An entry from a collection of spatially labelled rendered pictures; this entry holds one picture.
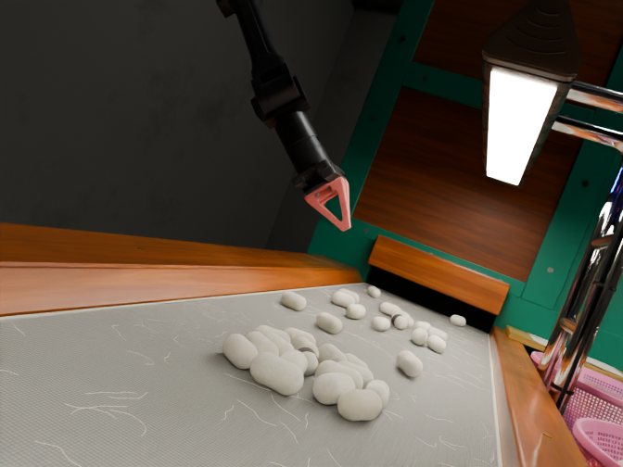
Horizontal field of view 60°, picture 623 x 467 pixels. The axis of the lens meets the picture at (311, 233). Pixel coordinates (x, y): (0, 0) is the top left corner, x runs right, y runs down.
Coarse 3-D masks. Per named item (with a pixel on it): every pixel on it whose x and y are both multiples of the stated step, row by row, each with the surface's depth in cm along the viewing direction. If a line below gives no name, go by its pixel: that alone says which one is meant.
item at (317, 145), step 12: (300, 144) 84; (312, 144) 84; (288, 156) 87; (300, 156) 84; (312, 156) 84; (324, 156) 85; (300, 168) 84; (312, 168) 81; (324, 168) 80; (300, 180) 81; (312, 180) 85; (324, 180) 85
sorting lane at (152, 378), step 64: (0, 320) 31; (64, 320) 35; (128, 320) 39; (192, 320) 46; (256, 320) 54; (448, 320) 117; (0, 384) 24; (64, 384) 27; (128, 384) 29; (192, 384) 32; (256, 384) 36; (448, 384) 58; (0, 448) 20; (64, 448) 22; (128, 448) 23; (192, 448) 25; (256, 448) 28; (320, 448) 30; (384, 448) 34; (448, 448) 38
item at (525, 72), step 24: (552, 0) 45; (504, 24) 46; (528, 24) 45; (552, 24) 45; (504, 48) 46; (528, 48) 45; (552, 48) 45; (576, 48) 44; (504, 72) 49; (528, 72) 47; (552, 72) 45; (576, 72) 44; (552, 120) 57; (528, 168) 83
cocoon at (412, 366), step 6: (402, 354) 56; (408, 354) 55; (396, 360) 56; (402, 360) 55; (408, 360) 54; (414, 360) 54; (420, 360) 54; (402, 366) 54; (408, 366) 54; (414, 366) 54; (420, 366) 54; (408, 372) 54; (414, 372) 54; (420, 372) 54
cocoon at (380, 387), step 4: (376, 380) 42; (380, 380) 42; (368, 384) 42; (372, 384) 41; (376, 384) 41; (380, 384) 41; (384, 384) 41; (368, 388) 40; (372, 388) 40; (376, 388) 40; (380, 388) 40; (384, 388) 40; (388, 388) 41; (376, 392) 39; (380, 392) 40; (384, 392) 40; (388, 392) 41; (380, 396) 39; (384, 396) 39; (388, 396) 41; (384, 400) 39; (384, 404) 39
